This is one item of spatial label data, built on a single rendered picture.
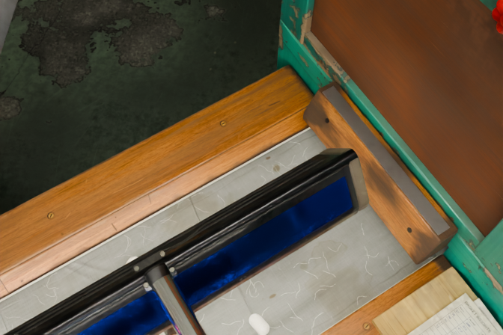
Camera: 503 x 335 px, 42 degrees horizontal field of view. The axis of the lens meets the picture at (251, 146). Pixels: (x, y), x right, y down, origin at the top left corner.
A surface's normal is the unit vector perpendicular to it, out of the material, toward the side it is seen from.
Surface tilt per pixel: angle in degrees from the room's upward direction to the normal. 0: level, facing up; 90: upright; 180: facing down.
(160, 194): 45
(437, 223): 0
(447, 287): 0
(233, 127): 0
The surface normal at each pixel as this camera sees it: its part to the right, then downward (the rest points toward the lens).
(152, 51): 0.00, -0.47
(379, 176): -0.78, 0.22
